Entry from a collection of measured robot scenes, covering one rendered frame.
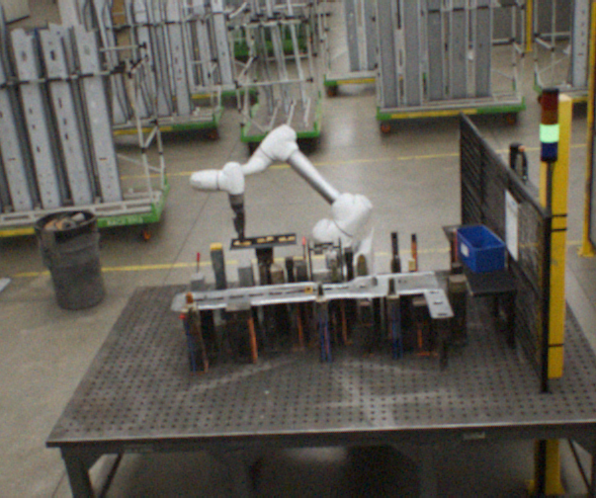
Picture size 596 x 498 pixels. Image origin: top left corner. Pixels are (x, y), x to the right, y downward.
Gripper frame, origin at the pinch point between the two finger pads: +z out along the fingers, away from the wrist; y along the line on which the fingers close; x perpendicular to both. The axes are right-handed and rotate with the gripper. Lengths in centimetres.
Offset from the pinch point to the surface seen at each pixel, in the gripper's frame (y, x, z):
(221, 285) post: 6.4, -12.8, 26.9
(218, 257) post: 6.8, -12.0, 10.0
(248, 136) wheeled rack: -528, -236, 93
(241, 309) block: 50, 19, 17
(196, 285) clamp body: 27.5, -16.6, 17.2
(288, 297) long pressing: 28.4, 35.7, 20.2
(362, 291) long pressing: 16, 71, 20
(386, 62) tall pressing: -661, -88, 31
